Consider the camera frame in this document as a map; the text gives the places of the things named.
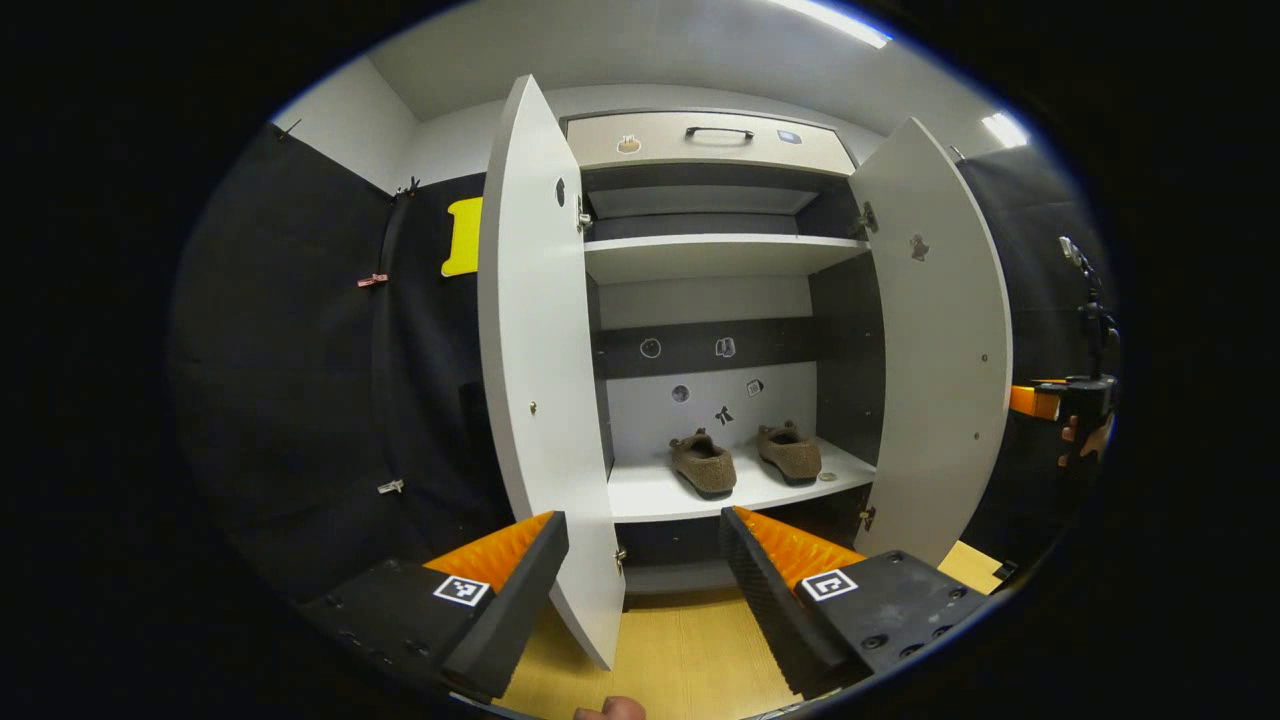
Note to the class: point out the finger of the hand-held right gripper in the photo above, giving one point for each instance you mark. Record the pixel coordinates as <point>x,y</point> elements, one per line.
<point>1035,402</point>

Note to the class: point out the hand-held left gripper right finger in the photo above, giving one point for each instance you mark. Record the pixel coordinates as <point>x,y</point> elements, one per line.
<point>765,610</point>

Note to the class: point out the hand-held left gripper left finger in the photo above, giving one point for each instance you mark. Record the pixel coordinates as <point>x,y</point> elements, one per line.
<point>515,610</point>

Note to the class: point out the white cabinet door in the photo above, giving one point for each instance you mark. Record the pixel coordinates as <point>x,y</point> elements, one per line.
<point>940,380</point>
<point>545,400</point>

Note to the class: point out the brown fuzzy shoe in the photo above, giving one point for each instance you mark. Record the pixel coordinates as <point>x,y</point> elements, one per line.
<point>705,468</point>
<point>790,455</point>

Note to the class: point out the white shoe cabinet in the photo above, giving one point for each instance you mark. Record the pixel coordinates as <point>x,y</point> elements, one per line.
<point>700,300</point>

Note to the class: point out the metal door hinge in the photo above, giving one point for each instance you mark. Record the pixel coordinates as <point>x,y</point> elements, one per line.
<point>868,516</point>
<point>621,558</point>
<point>584,214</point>
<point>866,220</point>

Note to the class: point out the white cabinet bottom shelf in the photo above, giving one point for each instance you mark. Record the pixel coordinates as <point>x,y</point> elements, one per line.
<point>650,495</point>

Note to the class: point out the white cabinet shelf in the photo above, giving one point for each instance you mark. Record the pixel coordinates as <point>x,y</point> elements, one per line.
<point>720,255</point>
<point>650,495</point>

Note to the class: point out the beige cabinet drawer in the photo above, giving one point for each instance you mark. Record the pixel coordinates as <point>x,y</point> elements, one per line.
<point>700,150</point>

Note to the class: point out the white clip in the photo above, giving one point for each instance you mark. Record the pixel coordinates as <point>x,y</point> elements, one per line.
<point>391,486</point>

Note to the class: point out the small ceiling light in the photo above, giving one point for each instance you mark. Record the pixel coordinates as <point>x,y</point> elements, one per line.
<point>1004,130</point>

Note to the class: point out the black backdrop cloth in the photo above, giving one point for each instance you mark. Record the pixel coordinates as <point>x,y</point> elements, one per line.
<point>300,400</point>

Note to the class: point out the red clip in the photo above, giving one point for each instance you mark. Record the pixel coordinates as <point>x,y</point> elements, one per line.
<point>372,280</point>

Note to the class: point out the long ceiling light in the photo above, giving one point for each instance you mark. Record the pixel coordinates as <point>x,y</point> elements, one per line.
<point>830,20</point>

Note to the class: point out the black clip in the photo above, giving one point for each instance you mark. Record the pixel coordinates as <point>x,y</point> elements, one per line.
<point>407,187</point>

